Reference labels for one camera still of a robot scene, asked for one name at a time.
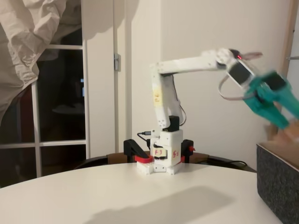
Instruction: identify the black usb cable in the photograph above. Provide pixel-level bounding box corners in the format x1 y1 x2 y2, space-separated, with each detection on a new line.
137 131 152 147

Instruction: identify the black clamp with red pad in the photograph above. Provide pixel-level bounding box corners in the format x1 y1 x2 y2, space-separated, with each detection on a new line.
123 139 155 164
179 139 196 164

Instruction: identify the red white black servo wire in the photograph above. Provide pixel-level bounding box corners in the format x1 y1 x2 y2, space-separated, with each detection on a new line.
218 73 249 101
240 51 263 62

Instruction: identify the white framed glass door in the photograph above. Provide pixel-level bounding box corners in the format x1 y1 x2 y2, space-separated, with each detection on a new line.
0 28 116 189

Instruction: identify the grey felt box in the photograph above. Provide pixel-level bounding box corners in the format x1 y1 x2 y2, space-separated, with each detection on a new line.
256 140 299 224

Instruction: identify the light wooden post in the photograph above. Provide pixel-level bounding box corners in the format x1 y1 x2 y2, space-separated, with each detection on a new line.
268 0 299 141

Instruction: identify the black power cable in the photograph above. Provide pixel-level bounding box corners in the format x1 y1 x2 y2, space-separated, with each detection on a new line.
195 158 248 167

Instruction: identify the beige curtain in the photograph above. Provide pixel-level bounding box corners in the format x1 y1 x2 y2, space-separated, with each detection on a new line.
0 0 83 123

